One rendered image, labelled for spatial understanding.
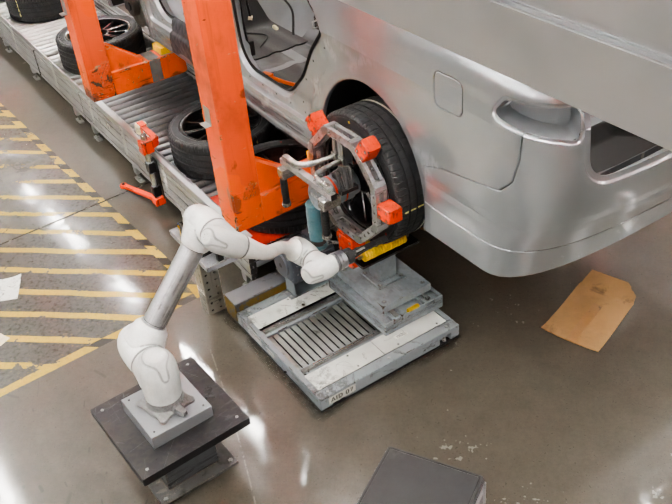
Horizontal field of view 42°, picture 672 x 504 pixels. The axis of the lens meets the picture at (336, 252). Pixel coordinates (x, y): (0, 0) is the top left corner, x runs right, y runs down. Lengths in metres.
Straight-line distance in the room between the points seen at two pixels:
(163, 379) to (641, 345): 2.29
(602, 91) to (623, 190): 2.95
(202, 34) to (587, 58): 3.39
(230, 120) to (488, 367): 1.69
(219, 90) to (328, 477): 1.76
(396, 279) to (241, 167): 0.96
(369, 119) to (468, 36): 3.26
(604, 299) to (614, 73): 4.20
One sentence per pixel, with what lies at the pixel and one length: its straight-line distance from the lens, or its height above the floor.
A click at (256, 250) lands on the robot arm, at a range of 3.52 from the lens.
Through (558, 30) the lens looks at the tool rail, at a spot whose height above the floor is 2.76.
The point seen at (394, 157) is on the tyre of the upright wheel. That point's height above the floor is 1.06.
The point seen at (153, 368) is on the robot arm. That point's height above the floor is 0.61.
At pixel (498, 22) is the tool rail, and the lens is 0.56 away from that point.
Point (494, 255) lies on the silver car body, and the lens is 3.51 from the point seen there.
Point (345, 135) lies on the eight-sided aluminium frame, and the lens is 3.88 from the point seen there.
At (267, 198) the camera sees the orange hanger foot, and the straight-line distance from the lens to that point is 4.33.
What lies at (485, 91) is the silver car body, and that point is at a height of 1.55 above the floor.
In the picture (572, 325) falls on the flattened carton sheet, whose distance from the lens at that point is 4.50.
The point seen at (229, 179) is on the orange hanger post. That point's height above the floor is 0.83.
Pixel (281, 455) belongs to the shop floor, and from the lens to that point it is 3.93.
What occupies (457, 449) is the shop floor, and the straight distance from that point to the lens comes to 3.90.
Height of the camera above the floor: 2.96
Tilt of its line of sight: 36 degrees down
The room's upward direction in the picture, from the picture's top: 6 degrees counter-clockwise
